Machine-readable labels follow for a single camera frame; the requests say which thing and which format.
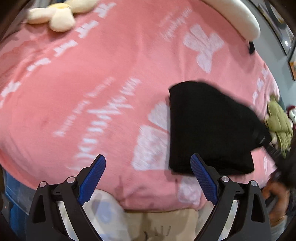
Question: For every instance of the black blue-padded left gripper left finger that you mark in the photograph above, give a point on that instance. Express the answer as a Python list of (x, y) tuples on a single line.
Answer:
[(45, 221)]

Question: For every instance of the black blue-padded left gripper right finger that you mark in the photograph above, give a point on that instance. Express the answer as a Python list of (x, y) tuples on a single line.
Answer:
[(251, 221)]

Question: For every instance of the black pants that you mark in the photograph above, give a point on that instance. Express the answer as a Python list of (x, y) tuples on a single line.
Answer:
[(220, 130)]

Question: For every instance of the cream patterned bed sheet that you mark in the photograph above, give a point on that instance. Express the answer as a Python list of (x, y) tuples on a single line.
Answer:
[(113, 223)]

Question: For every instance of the green plush toy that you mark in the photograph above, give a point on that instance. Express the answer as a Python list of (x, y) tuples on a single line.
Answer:
[(279, 125)]

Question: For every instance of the red white plush toy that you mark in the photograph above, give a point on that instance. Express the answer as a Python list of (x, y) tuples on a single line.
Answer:
[(291, 111)]

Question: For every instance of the pink patterned blanket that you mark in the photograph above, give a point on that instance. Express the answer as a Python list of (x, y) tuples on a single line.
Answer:
[(103, 88)]

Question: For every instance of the small black remote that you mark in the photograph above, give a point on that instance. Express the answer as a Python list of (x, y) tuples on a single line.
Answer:
[(251, 48)]

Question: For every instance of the cream flower plush pillow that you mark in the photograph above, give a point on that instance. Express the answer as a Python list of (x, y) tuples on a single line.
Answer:
[(60, 16)]

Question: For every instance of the framed wall picture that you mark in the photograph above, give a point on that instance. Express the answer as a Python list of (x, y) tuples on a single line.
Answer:
[(283, 32)]

